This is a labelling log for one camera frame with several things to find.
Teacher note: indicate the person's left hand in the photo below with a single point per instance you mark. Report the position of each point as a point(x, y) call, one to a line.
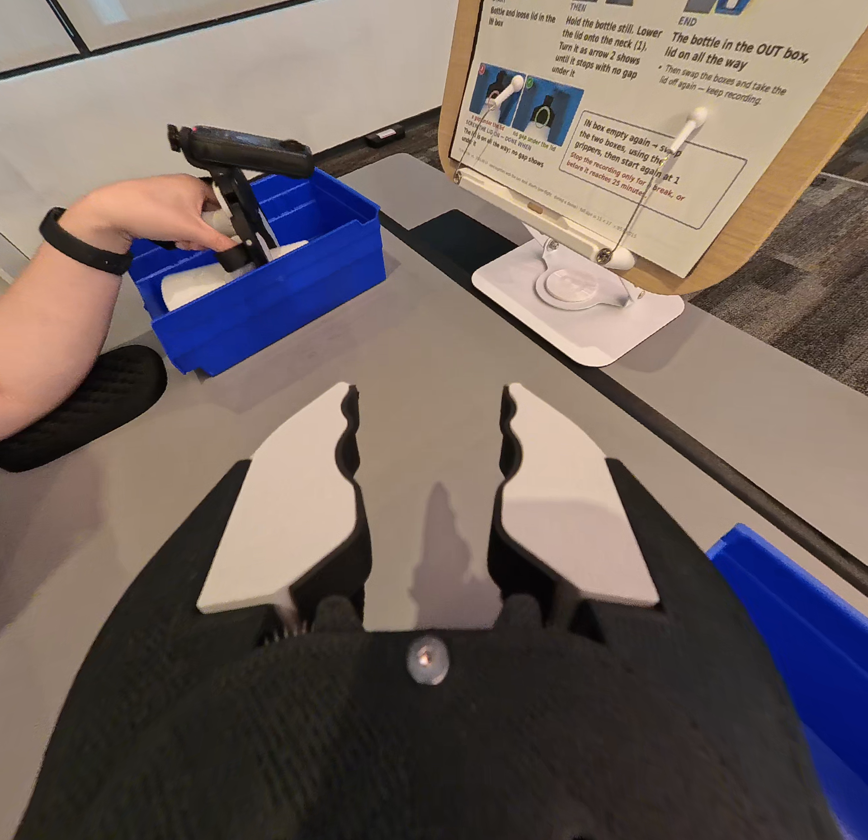
point(149, 209)

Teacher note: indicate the blue plastic bin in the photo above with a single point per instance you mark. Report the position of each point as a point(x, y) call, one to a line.
point(800, 650)
point(271, 311)

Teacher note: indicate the wooden display board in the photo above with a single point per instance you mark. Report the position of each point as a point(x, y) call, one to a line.
point(453, 107)

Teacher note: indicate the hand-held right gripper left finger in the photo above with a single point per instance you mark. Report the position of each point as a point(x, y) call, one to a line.
point(285, 514)

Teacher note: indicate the white plastic bottle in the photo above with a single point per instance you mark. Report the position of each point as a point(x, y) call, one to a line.
point(196, 291)

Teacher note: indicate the small black floor box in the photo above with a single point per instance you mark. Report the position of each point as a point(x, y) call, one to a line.
point(385, 136)

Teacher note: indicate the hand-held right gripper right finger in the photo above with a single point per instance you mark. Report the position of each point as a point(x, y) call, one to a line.
point(569, 514)

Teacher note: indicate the person's left forearm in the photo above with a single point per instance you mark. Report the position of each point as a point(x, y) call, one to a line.
point(47, 331)

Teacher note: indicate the printed instruction sheet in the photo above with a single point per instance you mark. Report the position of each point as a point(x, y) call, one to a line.
point(610, 46)

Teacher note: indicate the black rectangular pad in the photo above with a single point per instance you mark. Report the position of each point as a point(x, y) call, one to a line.
point(461, 233)

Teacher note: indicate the black wristband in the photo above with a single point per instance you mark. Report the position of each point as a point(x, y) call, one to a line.
point(81, 250)

